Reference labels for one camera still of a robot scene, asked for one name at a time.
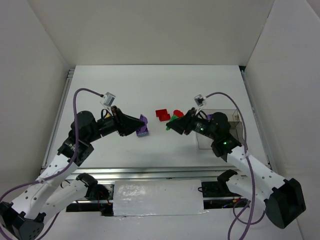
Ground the green plate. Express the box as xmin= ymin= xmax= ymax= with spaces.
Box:
xmin=164 ymin=113 xmax=177 ymax=131

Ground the curved purple lego brick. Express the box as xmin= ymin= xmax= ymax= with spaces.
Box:
xmin=136 ymin=127 xmax=149 ymax=138

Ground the left arm base joint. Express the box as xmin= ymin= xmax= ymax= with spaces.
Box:
xmin=49 ymin=172 xmax=113 ymax=203

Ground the right arm base joint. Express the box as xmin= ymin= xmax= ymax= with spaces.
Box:
xmin=197 ymin=169 xmax=240 ymax=198

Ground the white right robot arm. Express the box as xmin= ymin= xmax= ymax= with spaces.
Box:
xmin=166 ymin=108 xmax=306 ymax=229

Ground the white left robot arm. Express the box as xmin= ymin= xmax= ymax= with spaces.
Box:
xmin=0 ymin=106 xmax=145 ymax=240

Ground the clear plastic bin front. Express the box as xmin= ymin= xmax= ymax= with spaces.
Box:
xmin=195 ymin=133 xmax=214 ymax=150

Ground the clear plastic bin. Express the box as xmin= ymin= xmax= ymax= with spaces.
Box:
xmin=195 ymin=133 xmax=214 ymax=150
xmin=203 ymin=108 xmax=244 ymax=144

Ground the red rounded lego brick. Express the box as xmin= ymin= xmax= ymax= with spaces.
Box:
xmin=173 ymin=109 xmax=184 ymax=118

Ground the clear plastic bin rear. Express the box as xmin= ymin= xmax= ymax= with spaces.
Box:
xmin=203 ymin=108 xmax=244 ymax=144

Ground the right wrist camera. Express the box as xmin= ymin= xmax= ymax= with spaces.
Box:
xmin=194 ymin=94 xmax=206 ymax=108

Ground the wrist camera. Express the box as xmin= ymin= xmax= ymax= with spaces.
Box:
xmin=194 ymin=94 xmax=206 ymax=108
xmin=100 ymin=92 xmax=116 ymax=107

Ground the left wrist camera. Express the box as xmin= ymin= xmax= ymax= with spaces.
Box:
xmin=100 ymin=92 xmax=116 ymax=107

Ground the aluminium table edge rail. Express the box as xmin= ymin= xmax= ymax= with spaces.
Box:
xmin=65 ymin=166 xmax=246 ymax=182

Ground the left side rail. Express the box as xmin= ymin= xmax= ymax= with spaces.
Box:
xmin=41 ymin=68 xmax=75 ymax=169

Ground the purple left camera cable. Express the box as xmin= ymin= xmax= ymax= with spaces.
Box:
xmin=0 ymin=88 xmax=105 ymax=237

